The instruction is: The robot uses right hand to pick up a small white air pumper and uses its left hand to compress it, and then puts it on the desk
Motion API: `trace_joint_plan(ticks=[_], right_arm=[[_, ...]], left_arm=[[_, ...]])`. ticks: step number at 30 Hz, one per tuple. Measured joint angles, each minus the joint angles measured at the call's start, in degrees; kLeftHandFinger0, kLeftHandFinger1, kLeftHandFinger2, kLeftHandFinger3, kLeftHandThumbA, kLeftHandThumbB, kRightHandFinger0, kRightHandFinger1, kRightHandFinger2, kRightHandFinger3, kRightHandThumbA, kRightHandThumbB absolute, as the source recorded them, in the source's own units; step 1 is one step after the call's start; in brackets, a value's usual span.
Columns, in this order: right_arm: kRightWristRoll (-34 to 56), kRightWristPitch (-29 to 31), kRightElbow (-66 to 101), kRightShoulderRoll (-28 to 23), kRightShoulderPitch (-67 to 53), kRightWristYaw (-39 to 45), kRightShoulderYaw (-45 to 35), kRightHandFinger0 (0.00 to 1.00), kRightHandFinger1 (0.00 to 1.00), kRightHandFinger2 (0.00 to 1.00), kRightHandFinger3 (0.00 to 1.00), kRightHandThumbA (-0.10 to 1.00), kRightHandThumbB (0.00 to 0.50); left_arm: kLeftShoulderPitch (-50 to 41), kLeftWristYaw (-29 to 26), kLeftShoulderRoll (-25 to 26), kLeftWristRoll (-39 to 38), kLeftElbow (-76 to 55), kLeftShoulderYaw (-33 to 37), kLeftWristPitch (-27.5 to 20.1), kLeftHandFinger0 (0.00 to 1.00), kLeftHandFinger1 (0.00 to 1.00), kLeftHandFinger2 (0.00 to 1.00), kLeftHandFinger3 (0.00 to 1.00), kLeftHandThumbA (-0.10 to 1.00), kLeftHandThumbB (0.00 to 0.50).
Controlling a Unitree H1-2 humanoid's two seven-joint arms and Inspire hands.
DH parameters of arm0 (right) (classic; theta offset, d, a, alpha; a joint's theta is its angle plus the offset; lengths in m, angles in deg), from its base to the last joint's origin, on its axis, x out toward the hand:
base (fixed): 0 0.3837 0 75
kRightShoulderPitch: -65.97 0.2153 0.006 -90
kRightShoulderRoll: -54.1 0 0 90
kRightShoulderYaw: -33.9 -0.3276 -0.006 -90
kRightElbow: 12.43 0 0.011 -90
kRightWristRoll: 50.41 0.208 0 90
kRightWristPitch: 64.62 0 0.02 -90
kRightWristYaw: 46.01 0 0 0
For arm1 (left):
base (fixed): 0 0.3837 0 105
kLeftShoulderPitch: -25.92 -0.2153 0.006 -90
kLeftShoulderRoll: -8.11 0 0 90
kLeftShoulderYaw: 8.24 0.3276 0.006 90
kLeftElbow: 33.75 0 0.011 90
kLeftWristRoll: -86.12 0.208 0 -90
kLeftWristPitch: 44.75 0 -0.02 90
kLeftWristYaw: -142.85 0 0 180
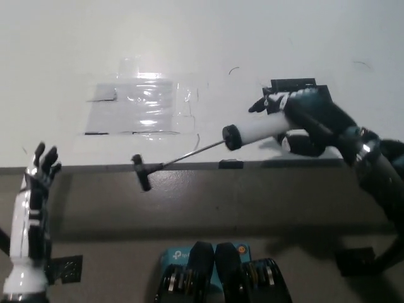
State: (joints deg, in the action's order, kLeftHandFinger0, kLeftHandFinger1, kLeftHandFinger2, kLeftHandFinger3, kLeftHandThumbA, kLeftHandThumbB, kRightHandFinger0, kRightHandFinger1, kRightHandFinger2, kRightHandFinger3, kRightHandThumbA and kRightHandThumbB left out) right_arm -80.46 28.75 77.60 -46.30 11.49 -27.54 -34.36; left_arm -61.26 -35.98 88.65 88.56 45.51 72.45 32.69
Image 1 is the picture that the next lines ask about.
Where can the black table brace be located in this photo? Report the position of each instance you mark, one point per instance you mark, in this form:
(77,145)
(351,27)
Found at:
(2,236)

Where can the black ribbed left body block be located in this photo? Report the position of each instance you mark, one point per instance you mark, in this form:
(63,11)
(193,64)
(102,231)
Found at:
(199,262)

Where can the black plastic fixture plate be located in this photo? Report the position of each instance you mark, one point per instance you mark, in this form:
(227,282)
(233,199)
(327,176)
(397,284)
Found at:
(293,82)

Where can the black tape piece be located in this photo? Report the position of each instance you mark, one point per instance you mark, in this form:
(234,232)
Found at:
(230,164)

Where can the small white air pump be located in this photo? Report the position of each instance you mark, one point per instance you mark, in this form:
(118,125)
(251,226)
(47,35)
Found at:
(262,129)

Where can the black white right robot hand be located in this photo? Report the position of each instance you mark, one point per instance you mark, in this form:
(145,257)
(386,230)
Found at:
(318,113)

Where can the teal router box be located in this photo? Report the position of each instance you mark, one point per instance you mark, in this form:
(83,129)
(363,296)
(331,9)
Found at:
(175,255)

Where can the clear plastic sheet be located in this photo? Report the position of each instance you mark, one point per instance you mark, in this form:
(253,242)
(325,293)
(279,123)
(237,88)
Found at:
(132,107)

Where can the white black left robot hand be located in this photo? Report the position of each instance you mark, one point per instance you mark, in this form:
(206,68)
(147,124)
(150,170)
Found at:
(23,221)

